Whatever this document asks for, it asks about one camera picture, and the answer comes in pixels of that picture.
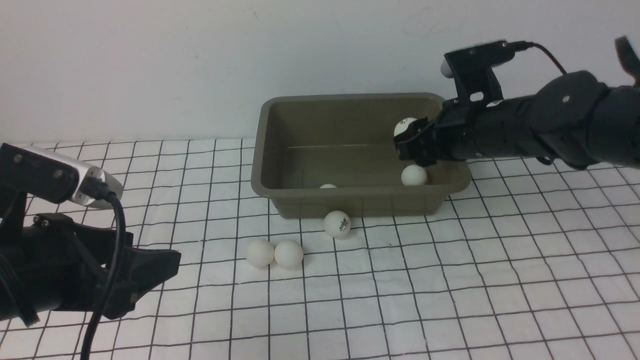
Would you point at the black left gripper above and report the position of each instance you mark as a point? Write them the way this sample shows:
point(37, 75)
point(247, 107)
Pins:
point(62, 268)

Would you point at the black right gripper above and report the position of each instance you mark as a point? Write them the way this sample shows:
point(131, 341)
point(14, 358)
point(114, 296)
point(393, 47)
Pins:
point(465, 132)

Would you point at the white logo ball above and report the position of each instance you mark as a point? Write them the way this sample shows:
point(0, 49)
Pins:
point(337, 224)
point(403, 125)

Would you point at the plain white ball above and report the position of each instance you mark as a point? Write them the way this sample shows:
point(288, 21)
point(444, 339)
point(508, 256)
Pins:
point(260, 253)
point(289, 254)

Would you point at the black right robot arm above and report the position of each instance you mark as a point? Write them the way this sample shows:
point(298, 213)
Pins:
point(574, 118)

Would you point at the olive plastic storage bin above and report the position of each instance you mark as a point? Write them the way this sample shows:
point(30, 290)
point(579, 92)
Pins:
point(303, 142)

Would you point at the white black-grid tablecloth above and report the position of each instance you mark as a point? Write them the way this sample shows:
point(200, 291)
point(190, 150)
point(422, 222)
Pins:
point(529, 262)

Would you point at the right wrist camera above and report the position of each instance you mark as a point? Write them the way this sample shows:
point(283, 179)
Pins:
point(472, 70)

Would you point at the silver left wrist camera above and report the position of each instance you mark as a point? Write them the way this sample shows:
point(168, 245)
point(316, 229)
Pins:
point(55, 177)

